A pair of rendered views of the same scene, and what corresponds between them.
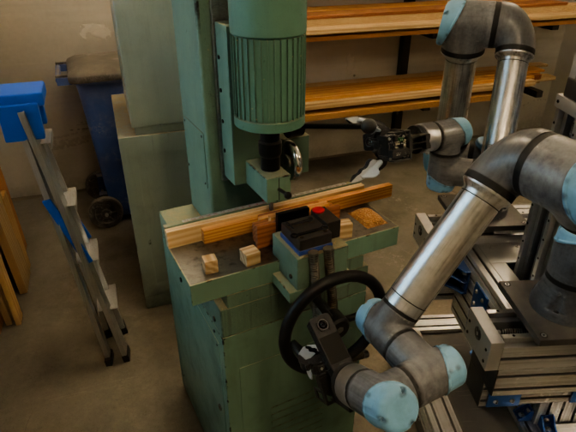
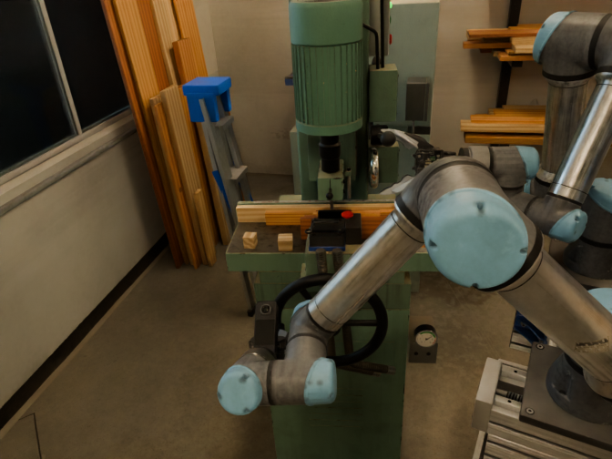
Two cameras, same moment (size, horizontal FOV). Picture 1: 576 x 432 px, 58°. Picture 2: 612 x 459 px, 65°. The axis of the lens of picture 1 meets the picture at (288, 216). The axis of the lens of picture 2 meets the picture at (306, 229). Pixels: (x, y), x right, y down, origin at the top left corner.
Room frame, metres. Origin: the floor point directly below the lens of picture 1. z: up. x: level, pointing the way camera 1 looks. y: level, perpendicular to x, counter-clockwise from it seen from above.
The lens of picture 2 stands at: (0.15, -0.58, 1.60)
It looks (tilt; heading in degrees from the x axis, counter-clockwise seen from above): 30 degrees down; 34
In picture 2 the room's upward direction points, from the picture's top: 4 degrees counter-clockwise
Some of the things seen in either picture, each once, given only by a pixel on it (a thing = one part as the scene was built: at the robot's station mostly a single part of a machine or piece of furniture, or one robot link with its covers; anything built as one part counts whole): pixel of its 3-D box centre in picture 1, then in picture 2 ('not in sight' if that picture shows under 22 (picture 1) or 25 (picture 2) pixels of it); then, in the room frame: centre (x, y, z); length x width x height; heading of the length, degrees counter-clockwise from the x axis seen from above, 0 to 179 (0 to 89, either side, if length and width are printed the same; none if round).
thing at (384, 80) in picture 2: not in sight; (382, 93); (1.50, 0.01, 1.23); 0.09 x 0.08 x 0.15; 27
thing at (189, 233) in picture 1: (272, 213); (336, 212); (1.26, 0.04, 0.93); 0.60 x 0.02 x 0.05; 117
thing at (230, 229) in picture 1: (303, 211); (366, 217); (1.29, -0.05, 0.92); 0.60 x 0.02 x 0.04; 117
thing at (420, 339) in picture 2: not in sight; (424, 337); (1.17, -0.28, 0.65); 0.06 x 0.04 x 0.08; 117
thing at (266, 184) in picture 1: (268, 181); (331, 181); (1.26, 0.05, 1.03); 0.14 x 0.07 x 0.09; 27
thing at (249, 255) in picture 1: (249, 255); (285, 242); (1.06, 0.09, 0.92); 0.04 x 0.04 x 0.03; 31
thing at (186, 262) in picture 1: (293, 252); (335, 250); (1.15, -0.01, 0.87); 0.61 x 0.30 x 0.06; 117
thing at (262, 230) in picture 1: (298, 225); (344, 228); (1.18, -0.03, 0.93); 0.25 x 0.01 x 0.07; 117
